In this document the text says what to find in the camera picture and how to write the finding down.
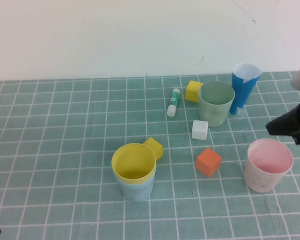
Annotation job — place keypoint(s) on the green checked tablecloth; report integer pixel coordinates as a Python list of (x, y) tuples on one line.
[(65, 150)]

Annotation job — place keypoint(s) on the green white glue stick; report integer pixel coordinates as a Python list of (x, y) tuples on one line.
[(173, 101)]

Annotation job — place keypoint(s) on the green plastic cup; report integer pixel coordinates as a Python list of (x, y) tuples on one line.
[(212, 115)]

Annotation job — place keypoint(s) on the white foam cube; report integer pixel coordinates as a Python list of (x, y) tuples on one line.
[(199, 130)]

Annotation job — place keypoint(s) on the yellow plastic cup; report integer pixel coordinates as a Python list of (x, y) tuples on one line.
[(132, 172)]

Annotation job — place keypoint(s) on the rolled blue paper cone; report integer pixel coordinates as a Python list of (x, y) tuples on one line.
[(240, 95)]

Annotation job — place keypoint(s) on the yellow foam cube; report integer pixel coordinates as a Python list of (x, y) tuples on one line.
[(157, 147), (191, 91)]

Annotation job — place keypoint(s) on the orange foam cube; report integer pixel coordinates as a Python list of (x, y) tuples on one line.
[(207, 162)]

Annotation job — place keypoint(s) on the light blue plastic cup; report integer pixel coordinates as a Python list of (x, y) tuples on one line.
[(135, 192)]

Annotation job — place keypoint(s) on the pink plastic cup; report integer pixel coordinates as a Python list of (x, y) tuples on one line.
[(260, 180)]

